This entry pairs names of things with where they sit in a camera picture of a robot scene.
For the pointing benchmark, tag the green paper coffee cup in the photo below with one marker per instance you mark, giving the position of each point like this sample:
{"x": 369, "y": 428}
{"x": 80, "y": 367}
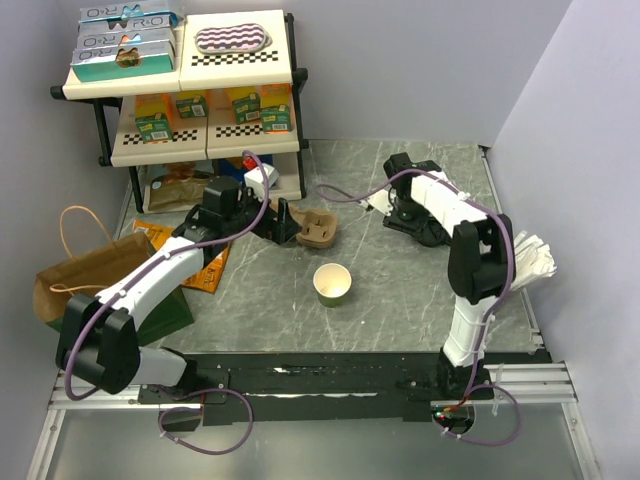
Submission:
{"x": 332, "y": 282}

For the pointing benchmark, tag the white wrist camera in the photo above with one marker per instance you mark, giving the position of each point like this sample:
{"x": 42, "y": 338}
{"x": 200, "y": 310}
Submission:
{"x": 381, "y": 201}
{"x": 259, "y": 175}

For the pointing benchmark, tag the brown snack bag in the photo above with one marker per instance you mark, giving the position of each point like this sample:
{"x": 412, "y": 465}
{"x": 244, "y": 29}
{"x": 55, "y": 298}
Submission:
{"x": 176, "y": 186}

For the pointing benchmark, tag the green small box right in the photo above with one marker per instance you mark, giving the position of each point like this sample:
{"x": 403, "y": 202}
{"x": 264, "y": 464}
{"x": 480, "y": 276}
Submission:
{"x": 246, "y": 109}

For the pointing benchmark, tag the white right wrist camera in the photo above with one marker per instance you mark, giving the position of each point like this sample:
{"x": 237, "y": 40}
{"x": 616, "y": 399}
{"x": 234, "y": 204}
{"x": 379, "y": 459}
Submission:
{"x": 381, "y": 201}

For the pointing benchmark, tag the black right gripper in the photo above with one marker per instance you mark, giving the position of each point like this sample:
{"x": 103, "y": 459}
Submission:
{"x": 413, "y": 228}

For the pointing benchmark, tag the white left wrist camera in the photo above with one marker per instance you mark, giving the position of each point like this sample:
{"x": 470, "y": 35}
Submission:
{"x": 259, "y": 175}

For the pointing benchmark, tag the green small box centre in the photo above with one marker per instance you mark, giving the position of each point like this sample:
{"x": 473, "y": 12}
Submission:
{"x": 195, "y": 106}

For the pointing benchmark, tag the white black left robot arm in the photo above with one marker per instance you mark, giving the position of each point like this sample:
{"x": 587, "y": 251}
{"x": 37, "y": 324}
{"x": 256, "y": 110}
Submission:
{"x": 99, "y": 341}

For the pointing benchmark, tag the cream three-tier shelf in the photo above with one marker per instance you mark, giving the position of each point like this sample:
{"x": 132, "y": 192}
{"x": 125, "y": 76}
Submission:
{"x": 216, "y": 136}

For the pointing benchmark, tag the blue chip bag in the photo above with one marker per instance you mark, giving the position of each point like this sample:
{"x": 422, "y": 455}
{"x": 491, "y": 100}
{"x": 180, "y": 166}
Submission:
{"x": 231, "y": 166}

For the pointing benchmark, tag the green small box front-right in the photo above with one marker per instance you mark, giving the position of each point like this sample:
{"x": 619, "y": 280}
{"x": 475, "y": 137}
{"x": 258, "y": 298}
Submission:
{"x": 276, "y": 119}

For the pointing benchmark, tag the green small box left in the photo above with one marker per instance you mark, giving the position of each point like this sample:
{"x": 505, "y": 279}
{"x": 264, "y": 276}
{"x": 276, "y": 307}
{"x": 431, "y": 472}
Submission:
{"x": 154, "y": 128}

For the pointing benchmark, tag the teal tissue box front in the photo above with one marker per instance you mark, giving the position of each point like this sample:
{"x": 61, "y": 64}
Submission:
{"x": 119, "y": 62}

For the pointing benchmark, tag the brown cardboard cup carrier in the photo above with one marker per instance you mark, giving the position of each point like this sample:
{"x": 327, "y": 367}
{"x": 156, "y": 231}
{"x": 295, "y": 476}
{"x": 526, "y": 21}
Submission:
{"x": 318, "y": 227}

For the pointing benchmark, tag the grey cup of straws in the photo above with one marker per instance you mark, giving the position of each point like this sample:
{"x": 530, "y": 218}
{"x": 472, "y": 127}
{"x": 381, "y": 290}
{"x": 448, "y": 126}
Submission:
{"x": 533, "y": 260}

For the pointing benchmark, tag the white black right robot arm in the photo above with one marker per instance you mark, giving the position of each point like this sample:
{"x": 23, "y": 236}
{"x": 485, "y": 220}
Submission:
{"x": 425, "y": 205}

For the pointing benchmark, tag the brown paper bag with handles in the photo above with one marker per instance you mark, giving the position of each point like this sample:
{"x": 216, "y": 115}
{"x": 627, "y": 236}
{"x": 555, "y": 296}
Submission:
{"x": 98, "y": 269}

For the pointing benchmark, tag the striped purple cloth pad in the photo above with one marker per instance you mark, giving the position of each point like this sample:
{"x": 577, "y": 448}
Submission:
{"x": 242, "y": 38}

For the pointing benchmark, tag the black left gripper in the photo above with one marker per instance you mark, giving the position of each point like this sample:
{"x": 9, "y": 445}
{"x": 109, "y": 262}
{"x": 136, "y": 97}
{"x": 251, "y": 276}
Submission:
{"x": 280, "y": 230}

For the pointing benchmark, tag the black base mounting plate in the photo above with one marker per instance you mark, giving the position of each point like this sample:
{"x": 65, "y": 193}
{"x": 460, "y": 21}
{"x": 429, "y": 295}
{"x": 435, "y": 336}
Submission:
{"x": 303, "y": 386}

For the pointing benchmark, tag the orange snack bag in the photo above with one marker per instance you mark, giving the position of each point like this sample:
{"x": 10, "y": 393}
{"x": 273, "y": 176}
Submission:
{"x": 207, "y": 279}

